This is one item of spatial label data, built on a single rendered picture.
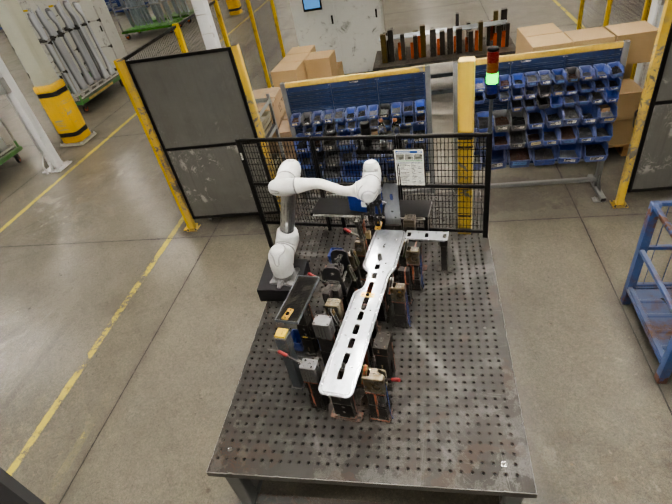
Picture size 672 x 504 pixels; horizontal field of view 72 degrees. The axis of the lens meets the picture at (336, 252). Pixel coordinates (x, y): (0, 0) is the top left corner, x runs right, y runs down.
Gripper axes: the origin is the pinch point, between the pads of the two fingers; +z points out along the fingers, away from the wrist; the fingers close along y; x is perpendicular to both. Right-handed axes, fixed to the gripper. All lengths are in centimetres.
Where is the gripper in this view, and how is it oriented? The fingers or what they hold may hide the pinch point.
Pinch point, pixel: (377, 220)
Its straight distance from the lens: 289.8
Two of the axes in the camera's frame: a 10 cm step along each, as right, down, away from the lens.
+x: 2.4, -6.4, 7.3
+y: 9.6, 0.3, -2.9
